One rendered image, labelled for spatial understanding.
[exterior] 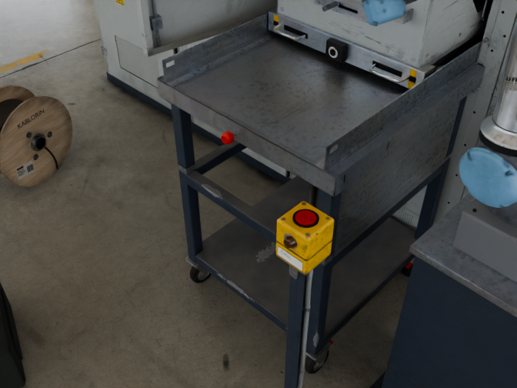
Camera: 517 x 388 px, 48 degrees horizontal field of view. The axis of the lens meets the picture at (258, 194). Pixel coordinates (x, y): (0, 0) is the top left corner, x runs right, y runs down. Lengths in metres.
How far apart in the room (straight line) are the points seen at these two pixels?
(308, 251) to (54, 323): 1.27
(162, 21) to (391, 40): 0.67
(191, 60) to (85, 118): 1.54
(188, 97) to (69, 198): 1.19
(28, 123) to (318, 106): 1.43
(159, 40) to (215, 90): 0.29
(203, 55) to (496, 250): 0.93
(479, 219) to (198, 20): 1.05
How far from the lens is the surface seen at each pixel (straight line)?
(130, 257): 2.31
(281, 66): 1.69
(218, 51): 1.72
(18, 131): 2.56
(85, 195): 2.63
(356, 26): 1.64
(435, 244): 1.31
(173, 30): 1.83
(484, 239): 1.26
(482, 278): 1.27
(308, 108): 1.50
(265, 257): 2.02
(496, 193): 1.06
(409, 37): 1.55
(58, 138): 2.73
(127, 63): 3.15
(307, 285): 1.23
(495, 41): 1.76
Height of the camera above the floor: 1.65
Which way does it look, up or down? 41 degrees down
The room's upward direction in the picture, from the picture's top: straight up
